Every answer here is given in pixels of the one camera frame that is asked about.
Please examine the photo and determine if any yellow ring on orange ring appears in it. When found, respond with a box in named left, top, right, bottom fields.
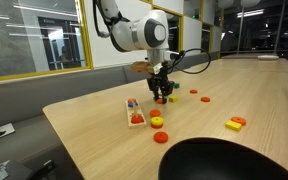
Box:
left=150, top=116, right=165, bottom=127

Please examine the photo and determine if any yellow rectangular block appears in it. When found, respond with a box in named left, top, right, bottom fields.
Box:
left=225, top=120, right=242, bottom=132

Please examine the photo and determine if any orange ring behind yellow block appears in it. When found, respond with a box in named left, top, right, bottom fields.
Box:
left=230, top=116, right=248, bottom=127

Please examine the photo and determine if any green block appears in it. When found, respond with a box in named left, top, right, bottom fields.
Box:
left=174, top=83, right=180, bottom=89

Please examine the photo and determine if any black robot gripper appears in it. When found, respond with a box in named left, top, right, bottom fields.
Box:
left=147, top=62, right=174, bottom=104

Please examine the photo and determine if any black device on bench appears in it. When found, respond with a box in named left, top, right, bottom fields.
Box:
left=0, top=160, right=57, bottom=180

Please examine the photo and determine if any orange ring beside board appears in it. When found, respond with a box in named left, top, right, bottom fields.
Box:
left=149, top=109, right=162, bottom=118

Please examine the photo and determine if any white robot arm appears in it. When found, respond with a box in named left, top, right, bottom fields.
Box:
left=93, top=0, right=177, bottom=104

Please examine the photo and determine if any black bowl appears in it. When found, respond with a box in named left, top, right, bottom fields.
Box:
left=158, top=138, right=288, bottom=180

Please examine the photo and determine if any grey bench seat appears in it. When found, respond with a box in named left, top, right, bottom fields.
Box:
left=0, top=51, right=220, bottom=180

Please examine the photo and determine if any wooden peg board base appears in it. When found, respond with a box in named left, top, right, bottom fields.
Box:
left=125, top=98, right=147, bottom=128

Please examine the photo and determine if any yellow hexagon block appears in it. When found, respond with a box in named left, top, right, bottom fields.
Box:
left=169, top=96, right=179, bottom=102

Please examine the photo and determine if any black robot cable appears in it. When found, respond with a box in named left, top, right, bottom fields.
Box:
left=166, top=48, right=212, bottom=75

